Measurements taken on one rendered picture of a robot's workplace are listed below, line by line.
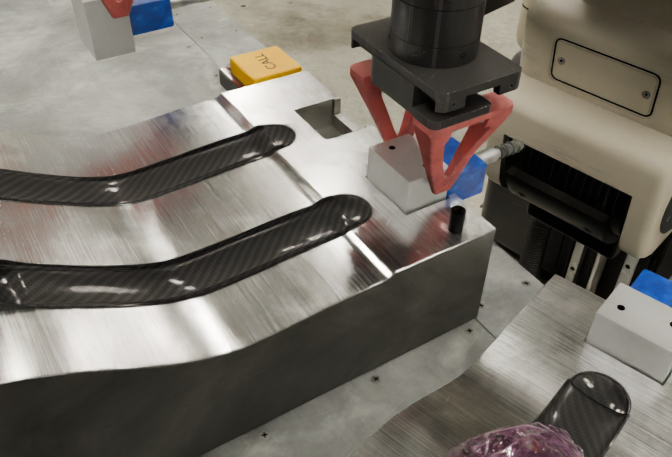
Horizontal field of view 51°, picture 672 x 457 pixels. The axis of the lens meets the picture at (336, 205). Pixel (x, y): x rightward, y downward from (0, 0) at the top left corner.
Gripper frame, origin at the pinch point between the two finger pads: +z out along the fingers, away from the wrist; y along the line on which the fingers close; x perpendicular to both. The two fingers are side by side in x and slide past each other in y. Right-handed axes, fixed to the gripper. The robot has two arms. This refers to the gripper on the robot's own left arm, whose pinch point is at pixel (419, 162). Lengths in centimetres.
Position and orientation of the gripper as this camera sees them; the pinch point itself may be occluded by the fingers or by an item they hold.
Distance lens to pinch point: 51.7
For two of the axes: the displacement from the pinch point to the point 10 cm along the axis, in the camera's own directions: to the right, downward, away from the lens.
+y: 5.2, 5.5, -6.5
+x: 8.5, -3.2, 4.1
